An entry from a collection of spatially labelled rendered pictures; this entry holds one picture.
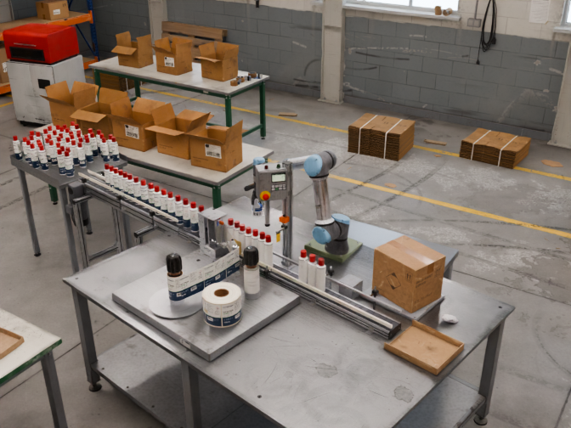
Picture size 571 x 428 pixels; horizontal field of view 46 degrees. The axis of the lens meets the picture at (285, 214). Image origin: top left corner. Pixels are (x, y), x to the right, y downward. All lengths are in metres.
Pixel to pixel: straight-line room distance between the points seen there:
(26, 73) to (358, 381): 6.70
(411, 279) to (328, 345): 0.56
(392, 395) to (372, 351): 0.32
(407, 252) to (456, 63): 5.48
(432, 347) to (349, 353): 0.42
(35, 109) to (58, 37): 0.97
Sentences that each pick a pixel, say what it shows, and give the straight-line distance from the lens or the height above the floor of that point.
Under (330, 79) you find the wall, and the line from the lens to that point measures 9.71.
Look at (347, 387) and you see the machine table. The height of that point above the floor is 0.83.
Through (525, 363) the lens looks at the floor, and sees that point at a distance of 4.91.
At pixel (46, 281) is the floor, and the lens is 5.80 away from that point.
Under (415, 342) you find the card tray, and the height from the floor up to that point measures 0.83.
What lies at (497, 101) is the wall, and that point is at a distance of 8.88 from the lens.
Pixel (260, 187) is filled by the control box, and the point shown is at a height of 1.38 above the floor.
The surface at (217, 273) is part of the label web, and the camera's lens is 3.74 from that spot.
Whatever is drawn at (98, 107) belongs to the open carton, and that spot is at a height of 0.97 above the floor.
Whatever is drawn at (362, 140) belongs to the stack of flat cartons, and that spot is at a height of 0.17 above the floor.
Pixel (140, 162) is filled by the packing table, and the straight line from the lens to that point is 5.81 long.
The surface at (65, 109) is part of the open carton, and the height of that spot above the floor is 0.98.
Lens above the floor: 2.97
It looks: 27 degrees down
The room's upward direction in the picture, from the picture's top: straight up
